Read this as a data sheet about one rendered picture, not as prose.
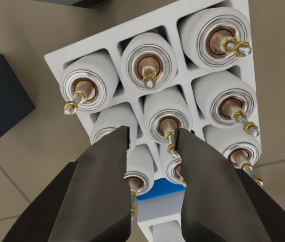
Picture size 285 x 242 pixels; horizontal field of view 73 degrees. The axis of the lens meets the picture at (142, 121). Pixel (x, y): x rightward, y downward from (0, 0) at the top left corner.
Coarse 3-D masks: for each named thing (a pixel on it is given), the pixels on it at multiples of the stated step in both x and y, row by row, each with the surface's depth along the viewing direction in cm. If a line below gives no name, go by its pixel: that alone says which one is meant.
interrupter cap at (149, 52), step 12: (144, 48) 30; (156, 48) 30; (132, 60) 31; (144, 60) 32; (156, 60) 31; (168, 60) 31; (132, 72) 32; (156, 72) 32; (168, 72) 32; (156, 84) 33
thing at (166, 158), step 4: (160, 144) 49; (160, 148) 48; (164, 148) 45; (160, 152) 48; (164, 152) 44; (160, 156) 47; (164, 156) 43; (168, 156) 42; (164, 160) 42; (168, 160) 41; (172, 160) 41; (164, 164) 42; (168, 164) 42; (164, 168) 42; (164, 172) 43; (164, 176) 44; (168, 180) 44
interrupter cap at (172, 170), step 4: (176, 160) 41; (180, 160) 41; (172, 164) 41; (176, 164) 41; (180, 164) 41; (168, 168) 42; (172, 168) 42; (176, 168) 42; (168, 172) 42; (172, 172) 42; (176, 172) 43; (168, 176) 43; (172, 176) 43; (176, 176) 43; (172, 180) 43; (176, 180) 43; (180, 180) 43
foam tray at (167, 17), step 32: (192, 0) 34; (224, 0) 35; (128, 32) 36; (160, 32) 46; (64, 64) 40; (192, 64) 43; (128, 96) 42; (192, 96) 42; (192, 128) 46; (160, 160) 50
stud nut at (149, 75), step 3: (144, 75) 26; (147, 75) 25; (150, 75) 25; (153, 75) 25; (144, 78) 25; (147, 78) 25; (153, 78) 25; (156, 78) 25; (144, 81) 25; (153, 81) 25; (144, 84) 25; (147, 87) 26
